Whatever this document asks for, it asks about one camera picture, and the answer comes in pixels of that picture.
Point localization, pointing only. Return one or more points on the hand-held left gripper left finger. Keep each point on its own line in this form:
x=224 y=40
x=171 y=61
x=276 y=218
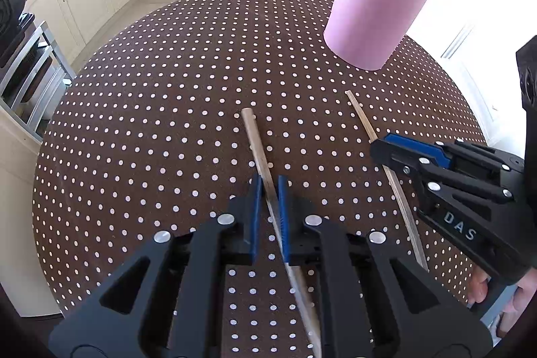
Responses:
x=255 y=215

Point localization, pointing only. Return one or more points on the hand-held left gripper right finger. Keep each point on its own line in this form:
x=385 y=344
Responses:
x=283 y=215

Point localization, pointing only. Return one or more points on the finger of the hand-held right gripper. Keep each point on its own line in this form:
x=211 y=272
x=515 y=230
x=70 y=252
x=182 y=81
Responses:
x=394 y=154
x=419 y=146

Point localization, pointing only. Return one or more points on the thin wooden chopstick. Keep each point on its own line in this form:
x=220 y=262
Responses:
x=361 y=115

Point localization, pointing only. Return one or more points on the thick round wooden chopstick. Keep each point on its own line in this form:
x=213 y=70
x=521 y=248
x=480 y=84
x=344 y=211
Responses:
x=256 y=144

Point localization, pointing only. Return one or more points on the pink cylindrical utensil holder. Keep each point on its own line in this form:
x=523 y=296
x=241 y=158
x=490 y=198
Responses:
x=369 y=18

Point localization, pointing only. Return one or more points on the person's right hand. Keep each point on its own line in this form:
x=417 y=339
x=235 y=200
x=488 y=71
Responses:
x=478 y=289

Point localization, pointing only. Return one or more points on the metal rack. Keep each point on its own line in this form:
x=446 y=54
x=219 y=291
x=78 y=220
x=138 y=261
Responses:
x=37 y=60

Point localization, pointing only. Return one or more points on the black air fryer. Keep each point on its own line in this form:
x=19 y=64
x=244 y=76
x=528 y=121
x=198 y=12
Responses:
x=10 y=5

